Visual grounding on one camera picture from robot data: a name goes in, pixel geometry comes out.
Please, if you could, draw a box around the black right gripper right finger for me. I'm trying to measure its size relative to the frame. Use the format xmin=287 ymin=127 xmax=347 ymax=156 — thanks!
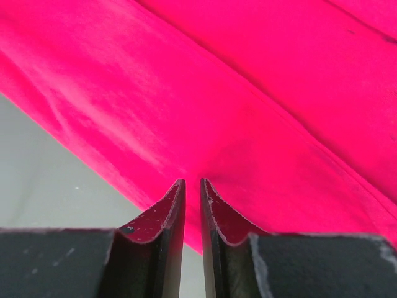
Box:
xmin=200 ymin=179 xmax=396 ymax=297

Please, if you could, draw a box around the red t-shirt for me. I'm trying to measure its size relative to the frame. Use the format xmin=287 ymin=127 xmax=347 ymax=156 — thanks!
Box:
xmin=1 ymin=1 xmax=396 ymax=250

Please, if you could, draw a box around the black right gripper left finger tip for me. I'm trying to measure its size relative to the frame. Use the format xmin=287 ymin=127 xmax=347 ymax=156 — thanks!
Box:
xmin=1 ymin=179 xmax=185 ymax=297

